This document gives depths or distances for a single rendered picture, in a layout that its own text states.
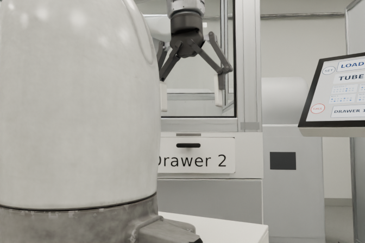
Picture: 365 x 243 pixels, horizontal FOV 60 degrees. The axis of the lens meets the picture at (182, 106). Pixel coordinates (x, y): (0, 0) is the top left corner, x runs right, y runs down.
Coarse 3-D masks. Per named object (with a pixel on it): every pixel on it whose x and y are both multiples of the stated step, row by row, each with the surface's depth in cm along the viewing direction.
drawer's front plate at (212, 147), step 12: (168, 144) 99; (204, 144) 99; (216, 144) 99; (228, 144) 99; (168, 156) 99; (180, 156) 99; (192, 156) 99; (204, 156) 98; (216, 156) 98; (228, 156) 98; (168, 168) 99; (180, 168) 98; (192, 168) 98; (204, 168) 98; (216, 168) 98; (228, 168) 98
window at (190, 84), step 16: (0, 0) 108; (160, 0) 106; (208, 0) 106; (224, 0) 106; (144, 16) 106; (160, 16) 106; (208, 16) 105; (224, 16) 105; (160, 32) 106; (208, 32) 105; (224, 32) 105; (208, 48) 105; (224, 48) 104; (176, 64) 105; (192, 64) 104; (208, 64) 104; (176, 80) 104; (192, 80) 104; (208, 80) 104; (176, 96) 104; (192, 96) 104; (208, 96) 103; (224, 96) 103; (176, 112) 103; (192, 112) 103; (208, 112) 103; (224, 112) 103
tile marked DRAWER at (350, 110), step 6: (336, 108) 90; (342, 108) 89; (348, 108) 88; (354, 108) 87; (360, 108) 86; (336, 114) 89; (342, 114) 88; (348, 114) 86; (354, 114) 85; (360, 114) 84
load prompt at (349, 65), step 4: (348, 60) 101; (352, 60) 100; (356, 60) 99; (360, 60) 98; (364, 60) 98; (340, 64) 102; (344, 64) 101; (348, 64) 100; (352, 64) 99; (356, 64) 98; (360, 64) 97; (364, 64) 96; (340, 68) 101; (344, 68) 100; (348, 68) 99; (352, 68) 98; (356, 68) 97; (360, 68) 96; (364, 68) 95
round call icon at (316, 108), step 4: (312, 104) 96; (316, 104) 95; (320, 104) 94; (324, 104) 94; (312, 108) 95; (316, 108) 94; (320, 108) 93; (324, 108) 93; (312, 112) 94; (316, 112) 93; (320, 112) 92
